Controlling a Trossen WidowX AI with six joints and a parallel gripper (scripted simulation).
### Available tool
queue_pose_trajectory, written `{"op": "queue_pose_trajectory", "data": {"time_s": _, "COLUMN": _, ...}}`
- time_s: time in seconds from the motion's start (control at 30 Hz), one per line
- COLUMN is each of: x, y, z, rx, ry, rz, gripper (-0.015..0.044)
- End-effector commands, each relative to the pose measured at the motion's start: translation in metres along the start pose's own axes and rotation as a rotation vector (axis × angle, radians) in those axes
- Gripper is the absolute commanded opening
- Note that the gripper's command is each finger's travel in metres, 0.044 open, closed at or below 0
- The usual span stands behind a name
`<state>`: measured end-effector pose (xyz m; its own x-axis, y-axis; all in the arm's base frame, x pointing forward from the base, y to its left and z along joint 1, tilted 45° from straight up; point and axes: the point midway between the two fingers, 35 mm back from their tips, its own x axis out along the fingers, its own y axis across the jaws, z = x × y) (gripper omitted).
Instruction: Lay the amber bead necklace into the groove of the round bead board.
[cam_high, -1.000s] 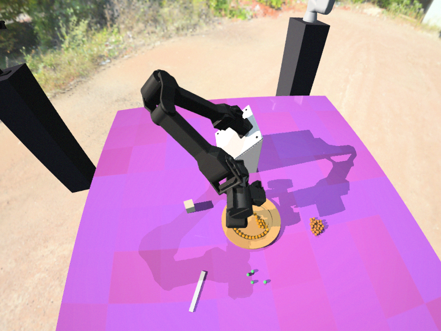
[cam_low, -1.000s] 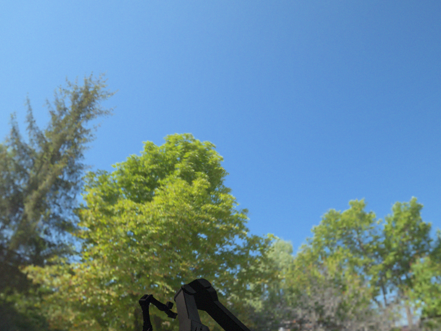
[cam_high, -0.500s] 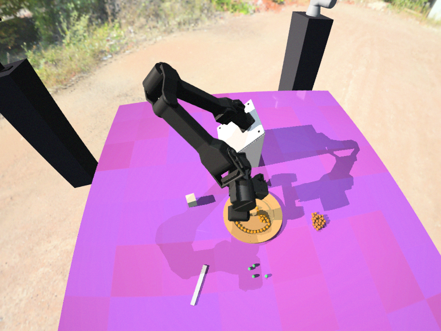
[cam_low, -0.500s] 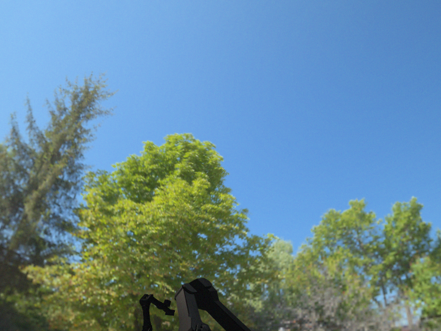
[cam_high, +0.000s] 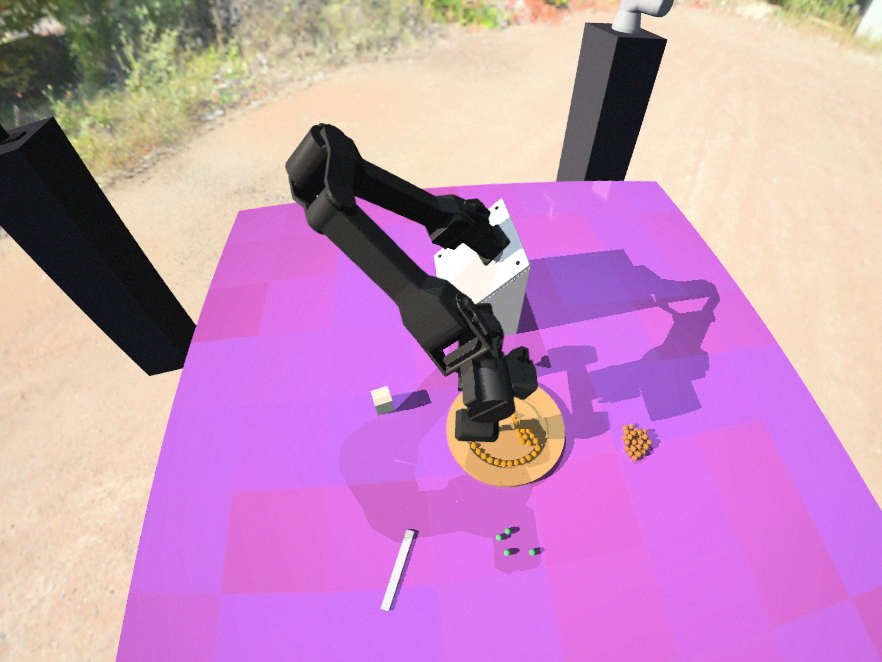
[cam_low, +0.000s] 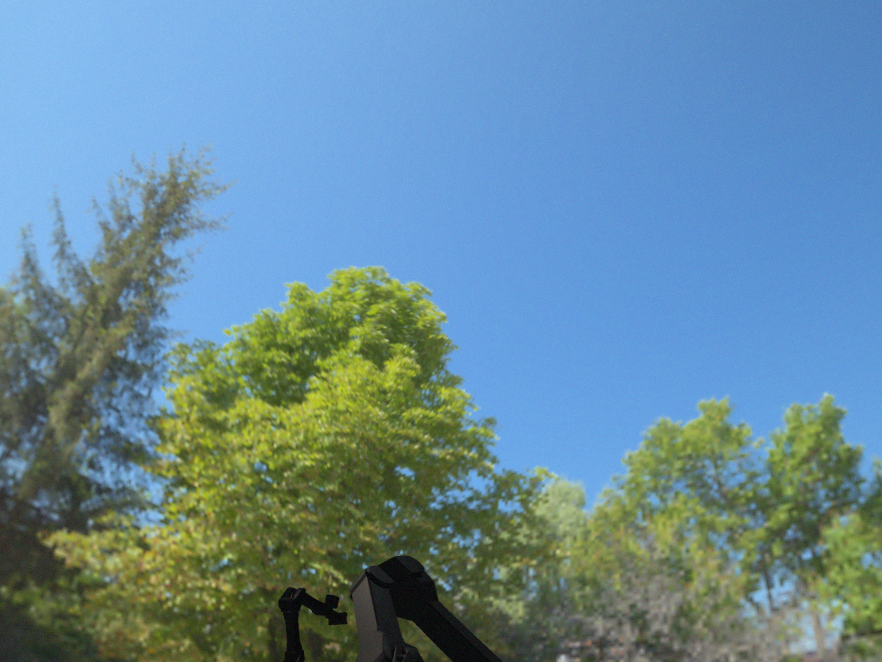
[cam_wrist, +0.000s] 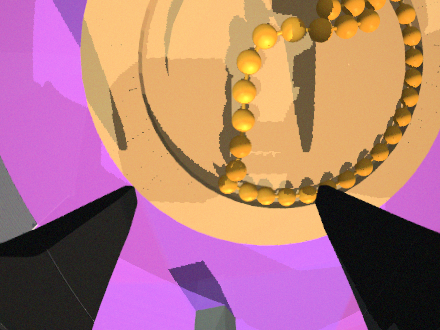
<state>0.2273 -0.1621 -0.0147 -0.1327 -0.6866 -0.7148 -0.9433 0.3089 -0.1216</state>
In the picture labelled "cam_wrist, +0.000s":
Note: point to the light orange round board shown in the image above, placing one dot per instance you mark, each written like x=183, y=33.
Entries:
x=158, y=77

